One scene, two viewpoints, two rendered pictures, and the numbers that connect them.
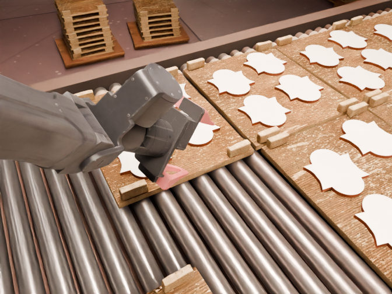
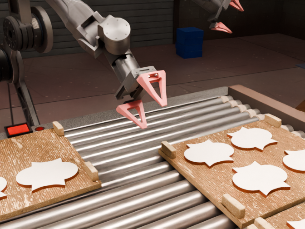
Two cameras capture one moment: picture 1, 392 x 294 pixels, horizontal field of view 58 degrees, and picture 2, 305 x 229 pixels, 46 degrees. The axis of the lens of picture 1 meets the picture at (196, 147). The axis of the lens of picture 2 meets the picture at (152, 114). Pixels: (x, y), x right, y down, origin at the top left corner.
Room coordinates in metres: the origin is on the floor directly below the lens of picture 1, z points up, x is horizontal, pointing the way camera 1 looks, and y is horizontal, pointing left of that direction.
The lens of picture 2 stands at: (0.44, -0.71, 1.44)
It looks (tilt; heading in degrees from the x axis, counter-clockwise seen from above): 25 degrees down; 90
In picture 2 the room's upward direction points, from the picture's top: straight up
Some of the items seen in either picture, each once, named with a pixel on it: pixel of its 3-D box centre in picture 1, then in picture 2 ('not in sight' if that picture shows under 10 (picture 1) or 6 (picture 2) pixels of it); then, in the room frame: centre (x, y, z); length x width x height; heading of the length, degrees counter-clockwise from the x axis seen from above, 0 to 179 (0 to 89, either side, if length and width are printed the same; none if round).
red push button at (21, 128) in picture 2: not in sight; (18, 131); (0.01, 0.30, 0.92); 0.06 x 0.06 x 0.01; 29
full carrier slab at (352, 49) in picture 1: (352, 57); not in sight; (1.06, -0.53, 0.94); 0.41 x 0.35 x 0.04; 29
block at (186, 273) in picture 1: (177, 277); (91, 170); (0.29, 0.03, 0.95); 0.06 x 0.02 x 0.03; 121
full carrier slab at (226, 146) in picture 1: (154, 122); (256, 156); (0.72, 0.11, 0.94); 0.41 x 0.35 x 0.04; 29
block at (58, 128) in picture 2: not in sight; (58, 128); (0.15, 0.26, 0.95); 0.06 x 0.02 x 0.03; 121
